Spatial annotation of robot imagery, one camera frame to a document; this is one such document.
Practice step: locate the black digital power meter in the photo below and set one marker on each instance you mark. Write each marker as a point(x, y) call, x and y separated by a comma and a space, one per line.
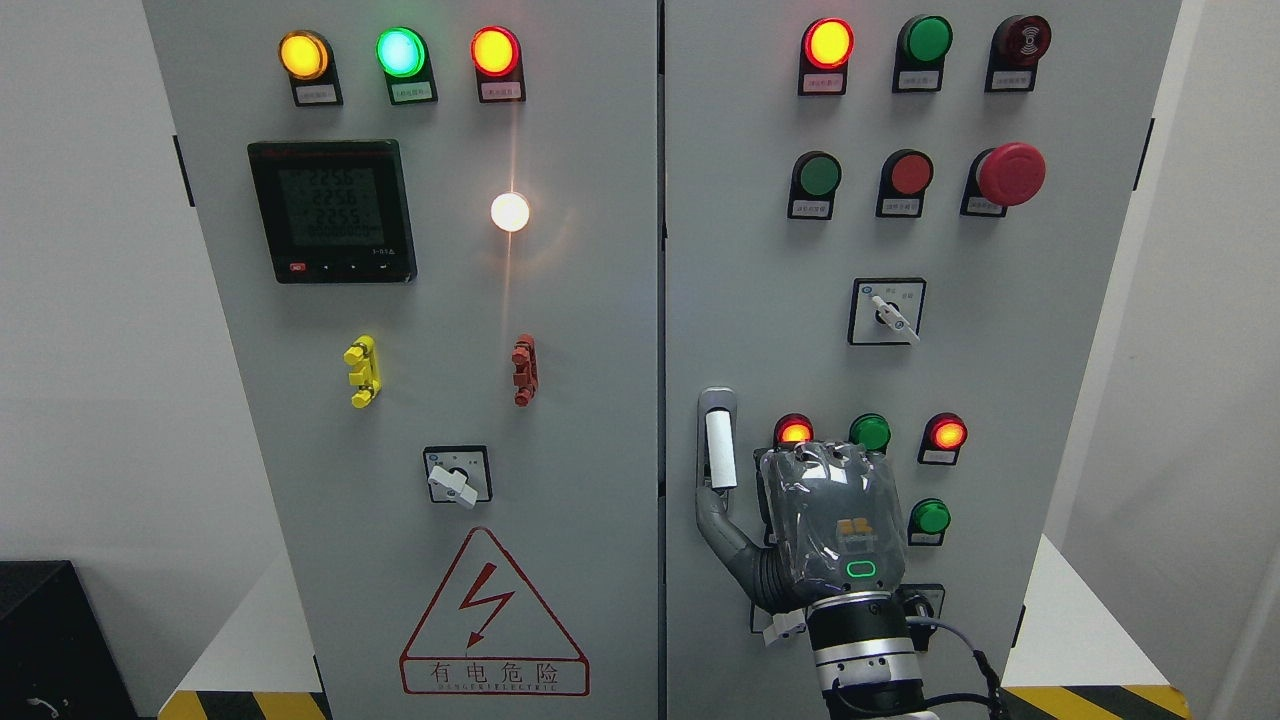
point(334, 211)

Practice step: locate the green push button top row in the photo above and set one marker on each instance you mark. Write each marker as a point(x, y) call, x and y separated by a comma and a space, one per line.
point(921, 48)

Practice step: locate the dark red buzzer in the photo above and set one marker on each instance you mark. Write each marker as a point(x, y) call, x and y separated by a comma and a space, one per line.
point(1016, 48)

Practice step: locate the white rotary switch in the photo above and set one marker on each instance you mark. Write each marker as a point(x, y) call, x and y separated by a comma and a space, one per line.
point(777, 627)
point(886, 311)

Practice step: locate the red emergency stop mushroom button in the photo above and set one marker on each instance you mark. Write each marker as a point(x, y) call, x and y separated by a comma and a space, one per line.
point(1009, 175)

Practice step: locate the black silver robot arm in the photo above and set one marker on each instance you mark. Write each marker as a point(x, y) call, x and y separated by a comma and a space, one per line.
point(866, 662)

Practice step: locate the black box lower left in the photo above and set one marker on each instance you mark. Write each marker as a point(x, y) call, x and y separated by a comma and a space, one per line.
point(54, 661)

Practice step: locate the green push button lower right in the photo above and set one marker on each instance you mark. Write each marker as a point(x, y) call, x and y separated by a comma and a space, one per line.
point(927, 523)

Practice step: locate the white lit indicator lamp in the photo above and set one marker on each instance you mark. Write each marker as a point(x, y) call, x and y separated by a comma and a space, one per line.
point(510, 211)

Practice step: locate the white rotary switch bottom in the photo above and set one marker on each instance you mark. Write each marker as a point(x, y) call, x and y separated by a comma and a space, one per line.
point(777, 627)

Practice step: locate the silver door lock handle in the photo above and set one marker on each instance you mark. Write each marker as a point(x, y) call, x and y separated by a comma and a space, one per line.
point(715, 462)

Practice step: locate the green push button second row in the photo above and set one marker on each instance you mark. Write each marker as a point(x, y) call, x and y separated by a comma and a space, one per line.
point(814, 180)

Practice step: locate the red lit indicator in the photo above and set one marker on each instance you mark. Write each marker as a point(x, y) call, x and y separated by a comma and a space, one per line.
point(793, 429)
point(943, 436)

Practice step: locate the black key selector switch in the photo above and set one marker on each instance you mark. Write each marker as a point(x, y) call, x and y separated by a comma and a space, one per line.
point(921, 601)

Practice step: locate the yellow indicator light top left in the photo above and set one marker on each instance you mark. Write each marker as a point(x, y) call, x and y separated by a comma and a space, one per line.
point(308, 60)

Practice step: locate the white rotary switch upper right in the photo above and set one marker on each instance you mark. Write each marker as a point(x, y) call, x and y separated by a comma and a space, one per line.
point(886, 311)

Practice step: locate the white platform with hazard stripes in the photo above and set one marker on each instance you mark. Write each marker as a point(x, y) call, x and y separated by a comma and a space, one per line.
point(1072, 659)

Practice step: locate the green indicator lower middle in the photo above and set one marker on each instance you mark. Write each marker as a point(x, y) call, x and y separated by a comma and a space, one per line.
point(870, 431)

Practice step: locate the grey right cabinet door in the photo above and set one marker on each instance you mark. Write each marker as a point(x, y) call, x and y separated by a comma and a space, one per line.
point(760, 303)

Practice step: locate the red electric danger warning sticker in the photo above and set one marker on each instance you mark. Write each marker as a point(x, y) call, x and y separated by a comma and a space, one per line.
point(487, 630)

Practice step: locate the red lit indicator right door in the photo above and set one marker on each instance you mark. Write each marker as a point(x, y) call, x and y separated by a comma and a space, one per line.
point(824, 57)

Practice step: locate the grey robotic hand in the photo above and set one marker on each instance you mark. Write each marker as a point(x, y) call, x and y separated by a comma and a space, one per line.
point(836, 517)

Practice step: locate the green lit indicator light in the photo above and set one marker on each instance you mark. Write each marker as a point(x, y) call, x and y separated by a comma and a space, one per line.
point(405, 61)

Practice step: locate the red lit indicator lower right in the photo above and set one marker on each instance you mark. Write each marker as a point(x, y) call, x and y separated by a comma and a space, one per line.
point(943, 436)

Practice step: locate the red-orange indicator light left door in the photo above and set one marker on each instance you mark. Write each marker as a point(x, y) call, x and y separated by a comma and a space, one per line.
point(499, 65)

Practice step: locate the red push button second row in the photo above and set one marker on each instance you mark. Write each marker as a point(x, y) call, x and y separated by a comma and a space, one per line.
point(906, 175)

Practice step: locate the white rotary switch left door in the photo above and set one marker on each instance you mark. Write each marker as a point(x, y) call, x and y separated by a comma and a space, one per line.
point(458, 474)

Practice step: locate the grey left cabinet door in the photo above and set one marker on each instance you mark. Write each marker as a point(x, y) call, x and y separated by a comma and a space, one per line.
point(574, 474)

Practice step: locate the grey cabinet door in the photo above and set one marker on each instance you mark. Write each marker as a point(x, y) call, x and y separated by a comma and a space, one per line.
point(760, 303)
point(574, 474)

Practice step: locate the red lit indicator lower left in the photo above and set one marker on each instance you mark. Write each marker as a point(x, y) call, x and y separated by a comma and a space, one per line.
point(793, 429)

